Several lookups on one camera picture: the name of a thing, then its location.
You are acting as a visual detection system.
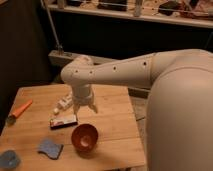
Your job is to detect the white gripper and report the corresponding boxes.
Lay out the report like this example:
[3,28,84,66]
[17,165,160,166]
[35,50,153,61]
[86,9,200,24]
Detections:
[72,84,98,115]

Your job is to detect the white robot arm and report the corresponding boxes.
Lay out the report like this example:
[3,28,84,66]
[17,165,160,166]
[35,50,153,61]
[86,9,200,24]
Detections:
[61,49,213,171]

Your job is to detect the white tube bottle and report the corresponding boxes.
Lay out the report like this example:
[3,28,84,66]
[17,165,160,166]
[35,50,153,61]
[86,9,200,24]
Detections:
[53,94,72,115]

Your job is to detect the black and red box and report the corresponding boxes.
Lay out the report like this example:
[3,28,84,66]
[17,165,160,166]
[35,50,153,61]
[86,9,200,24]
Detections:
[50,115,78,130]

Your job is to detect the red bowl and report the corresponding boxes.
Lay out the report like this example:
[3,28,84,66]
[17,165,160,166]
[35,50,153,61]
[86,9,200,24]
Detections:
[71,124,99,152]

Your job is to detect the wooden table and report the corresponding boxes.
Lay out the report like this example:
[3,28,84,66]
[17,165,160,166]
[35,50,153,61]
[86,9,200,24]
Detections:
[0,84,146,171]

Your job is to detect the blue sponge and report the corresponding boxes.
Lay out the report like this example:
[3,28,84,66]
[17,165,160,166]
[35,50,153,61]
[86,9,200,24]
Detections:
[37,139,64,160]

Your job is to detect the white baseboard heater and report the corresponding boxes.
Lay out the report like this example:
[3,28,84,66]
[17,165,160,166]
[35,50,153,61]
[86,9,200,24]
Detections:
[48,50,149,98]

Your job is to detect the metal pole stand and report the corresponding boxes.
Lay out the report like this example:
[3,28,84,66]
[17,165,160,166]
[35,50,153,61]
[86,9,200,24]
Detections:
[41,0,64,55]

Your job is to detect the orange plastic carrot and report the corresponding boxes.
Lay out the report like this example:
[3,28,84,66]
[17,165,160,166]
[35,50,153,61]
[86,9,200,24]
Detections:
[6,100,33,125]

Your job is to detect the blue cloth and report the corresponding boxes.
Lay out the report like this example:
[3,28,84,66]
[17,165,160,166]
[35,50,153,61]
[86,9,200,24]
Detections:
[0,150,21,169]

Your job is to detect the cluttered shelf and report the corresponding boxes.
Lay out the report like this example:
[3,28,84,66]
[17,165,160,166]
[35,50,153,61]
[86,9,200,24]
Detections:
[43,0,213,29]

